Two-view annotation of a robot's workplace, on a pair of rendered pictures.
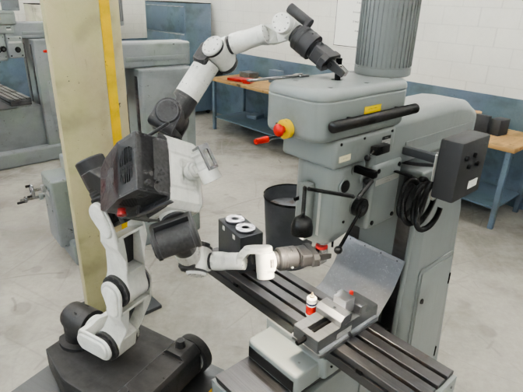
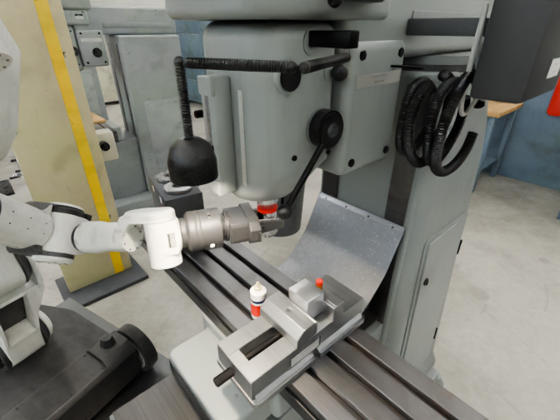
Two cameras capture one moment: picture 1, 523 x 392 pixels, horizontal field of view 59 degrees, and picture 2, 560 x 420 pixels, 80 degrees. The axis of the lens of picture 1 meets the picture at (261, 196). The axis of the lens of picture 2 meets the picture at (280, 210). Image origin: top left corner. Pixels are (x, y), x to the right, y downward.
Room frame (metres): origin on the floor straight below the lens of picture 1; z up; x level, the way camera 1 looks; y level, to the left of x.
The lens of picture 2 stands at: (0.88, -0.27, 1.62)
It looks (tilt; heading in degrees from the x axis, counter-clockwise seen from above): 29 degrees down; 0
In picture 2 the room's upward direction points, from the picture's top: straight up
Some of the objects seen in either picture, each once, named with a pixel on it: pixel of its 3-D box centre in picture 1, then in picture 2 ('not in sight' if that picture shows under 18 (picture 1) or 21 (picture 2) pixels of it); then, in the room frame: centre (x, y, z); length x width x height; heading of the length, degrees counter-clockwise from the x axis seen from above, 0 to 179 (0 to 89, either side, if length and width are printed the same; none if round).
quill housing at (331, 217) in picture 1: (327, 196); (267, 113); (1.54, -0.24, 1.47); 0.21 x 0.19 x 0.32; 43
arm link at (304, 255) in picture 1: (299, 257); (227, 226); (1.51, -0.15, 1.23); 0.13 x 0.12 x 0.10; 20
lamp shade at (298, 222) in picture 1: (302, 224); (192, 157); (1.34, -0.14, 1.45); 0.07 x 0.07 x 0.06
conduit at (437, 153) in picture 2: (413, 200); (426, 120); (1.57, -0.57, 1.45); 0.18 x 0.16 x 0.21; 133
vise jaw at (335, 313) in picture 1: (333, 312); (287, 317); (1.41, -0.28, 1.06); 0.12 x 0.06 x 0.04; 41
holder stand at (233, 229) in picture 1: (240, 241); (177, 207); (1.90, 0.09, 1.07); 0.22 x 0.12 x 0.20; 32
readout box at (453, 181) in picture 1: (461, 166); (538, 27); (1.49, -0.68, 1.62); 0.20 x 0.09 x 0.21; 133
